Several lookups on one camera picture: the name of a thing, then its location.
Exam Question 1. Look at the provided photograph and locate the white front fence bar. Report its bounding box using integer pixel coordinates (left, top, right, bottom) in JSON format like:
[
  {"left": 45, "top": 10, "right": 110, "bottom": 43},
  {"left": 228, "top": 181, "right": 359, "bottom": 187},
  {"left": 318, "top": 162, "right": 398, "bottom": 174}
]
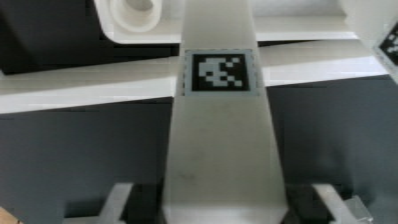
[{"left": 0, "top": 40, "right": 388, "bottom": 114}]

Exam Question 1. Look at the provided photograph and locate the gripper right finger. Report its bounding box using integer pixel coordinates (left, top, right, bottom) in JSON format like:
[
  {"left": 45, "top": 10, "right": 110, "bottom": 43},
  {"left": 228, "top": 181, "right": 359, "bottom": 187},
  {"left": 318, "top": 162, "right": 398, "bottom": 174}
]
[{"left": 283, "top": 184, "right": 373, "bottom": 224}]

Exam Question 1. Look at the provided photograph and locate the white desk top tray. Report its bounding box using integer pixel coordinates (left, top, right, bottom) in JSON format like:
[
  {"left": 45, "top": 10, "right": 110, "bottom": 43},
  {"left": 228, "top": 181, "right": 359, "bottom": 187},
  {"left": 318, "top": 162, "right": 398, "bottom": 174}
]
[{"left": 94, "top": 0, "right": 357, "bottom": 44}]

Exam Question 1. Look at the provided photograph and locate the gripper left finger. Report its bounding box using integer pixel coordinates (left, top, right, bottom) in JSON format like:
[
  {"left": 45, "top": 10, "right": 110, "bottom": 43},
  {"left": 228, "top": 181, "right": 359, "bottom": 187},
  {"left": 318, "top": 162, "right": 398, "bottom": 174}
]
[{"left": 63, "top": 183, "right": 162, "bottom": 224}]

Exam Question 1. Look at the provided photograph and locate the white desk leg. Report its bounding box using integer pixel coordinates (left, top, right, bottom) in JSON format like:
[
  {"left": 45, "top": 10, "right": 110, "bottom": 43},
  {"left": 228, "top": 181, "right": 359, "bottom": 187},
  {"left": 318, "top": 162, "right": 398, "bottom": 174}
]
[
  {"left": 338, "top": 0, "right": 398, "bottom": 83},
  {"left": 158, "top": 0, "right": 292, "bottom": 224}
]

